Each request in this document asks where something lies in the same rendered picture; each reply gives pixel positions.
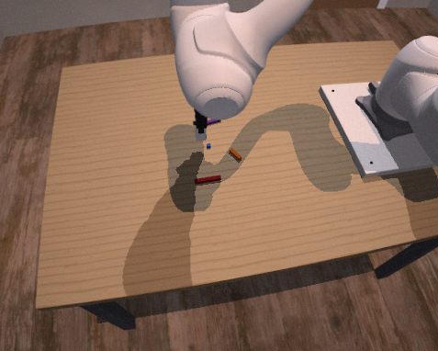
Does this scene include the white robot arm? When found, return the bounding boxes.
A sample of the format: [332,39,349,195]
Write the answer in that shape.
[170,0,438,166]

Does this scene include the purple rod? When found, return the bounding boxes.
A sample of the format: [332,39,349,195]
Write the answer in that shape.
[207,119,221,125]

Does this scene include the red rod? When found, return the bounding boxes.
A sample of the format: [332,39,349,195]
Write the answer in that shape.
[195,175,221,185]

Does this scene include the orange rod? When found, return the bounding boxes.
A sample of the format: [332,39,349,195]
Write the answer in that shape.
[230,148,241,161]

